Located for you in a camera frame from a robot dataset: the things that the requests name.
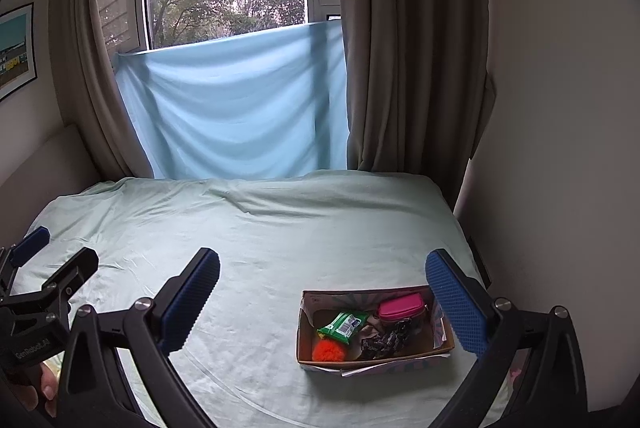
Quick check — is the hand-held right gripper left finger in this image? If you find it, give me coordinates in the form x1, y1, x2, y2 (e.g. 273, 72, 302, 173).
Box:
57, 247, 222, 428

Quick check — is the wall poster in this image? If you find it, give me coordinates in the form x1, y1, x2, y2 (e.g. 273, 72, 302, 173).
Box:
0, 2, 40, 102

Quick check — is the beige headboard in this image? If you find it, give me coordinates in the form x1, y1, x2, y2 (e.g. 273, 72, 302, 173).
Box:
0, 123, 106, 204

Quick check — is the brown curtain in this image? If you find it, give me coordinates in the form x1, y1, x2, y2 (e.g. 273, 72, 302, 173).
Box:
332, 0, 498, 209
47, 0, 151, 181

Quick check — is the light blue hanging cloth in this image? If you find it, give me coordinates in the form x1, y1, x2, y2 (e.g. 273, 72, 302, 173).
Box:
114, 21, 349, 181

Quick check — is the person's left hand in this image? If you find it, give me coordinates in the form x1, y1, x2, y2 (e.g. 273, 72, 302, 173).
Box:
39, 357, 63, 418

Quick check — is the black patterned scrunchie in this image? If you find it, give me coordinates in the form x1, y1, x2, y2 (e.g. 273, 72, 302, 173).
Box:
360, 318, 416, 359

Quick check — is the green wet wipes packet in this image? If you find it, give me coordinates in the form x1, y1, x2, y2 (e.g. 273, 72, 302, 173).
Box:
316, 311, 370, 342

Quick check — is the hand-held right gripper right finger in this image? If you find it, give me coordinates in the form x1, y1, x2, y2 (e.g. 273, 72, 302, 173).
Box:
425, 248, 588, 428

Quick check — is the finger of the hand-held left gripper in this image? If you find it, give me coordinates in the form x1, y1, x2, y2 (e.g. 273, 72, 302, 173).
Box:
42, 247, 99, 309
0, 227, 51, 294

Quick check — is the printed cardboard box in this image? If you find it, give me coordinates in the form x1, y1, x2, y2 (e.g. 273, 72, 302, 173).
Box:
296, 285, 456, 377

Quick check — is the magenta zip pouch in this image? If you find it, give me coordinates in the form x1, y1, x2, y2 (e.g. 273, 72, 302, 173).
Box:
376, 292, 430, 323

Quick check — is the orange fluffy plush persimmon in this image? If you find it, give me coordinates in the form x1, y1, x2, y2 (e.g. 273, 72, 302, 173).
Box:
311, 337, 349, 362

